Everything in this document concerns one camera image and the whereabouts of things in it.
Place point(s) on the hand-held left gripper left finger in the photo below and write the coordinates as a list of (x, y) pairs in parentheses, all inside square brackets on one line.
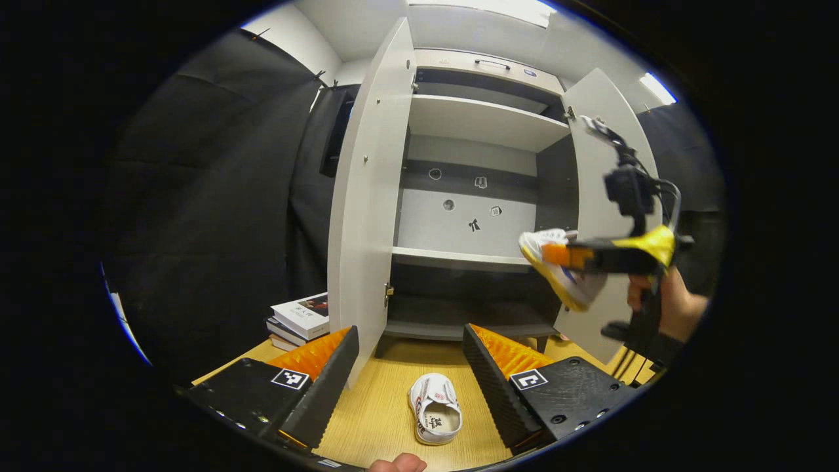
[(328, 393)]

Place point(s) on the grey shoe cabinet door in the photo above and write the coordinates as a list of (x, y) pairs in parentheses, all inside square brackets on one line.
[(367, 216), (600, 170)]

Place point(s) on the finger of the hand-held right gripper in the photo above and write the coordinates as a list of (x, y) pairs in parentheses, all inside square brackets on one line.
[(596, 255)]

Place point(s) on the large ceiling light panel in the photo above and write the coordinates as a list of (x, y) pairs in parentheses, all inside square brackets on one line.
[(498, 10)]

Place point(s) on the small ceiling light panel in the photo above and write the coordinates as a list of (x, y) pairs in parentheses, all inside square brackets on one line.
[(657, 88)]

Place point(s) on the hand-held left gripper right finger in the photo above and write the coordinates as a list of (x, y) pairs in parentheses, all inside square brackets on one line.
[(498, 393)]

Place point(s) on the black backdrop cloth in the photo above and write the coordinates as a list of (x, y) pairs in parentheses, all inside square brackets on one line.
[(216, 216)]

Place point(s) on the dark grey book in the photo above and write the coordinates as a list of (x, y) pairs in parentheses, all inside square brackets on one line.
[(285, 331)]

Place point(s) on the white shoe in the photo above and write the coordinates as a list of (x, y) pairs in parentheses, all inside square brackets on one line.
[(580, 288), (434, 406)]

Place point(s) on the white cover book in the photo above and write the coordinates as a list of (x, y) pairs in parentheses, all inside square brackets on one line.
[(301, 314)]

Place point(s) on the brown cover book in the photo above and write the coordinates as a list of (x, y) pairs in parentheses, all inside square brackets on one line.
[(282, 343)]

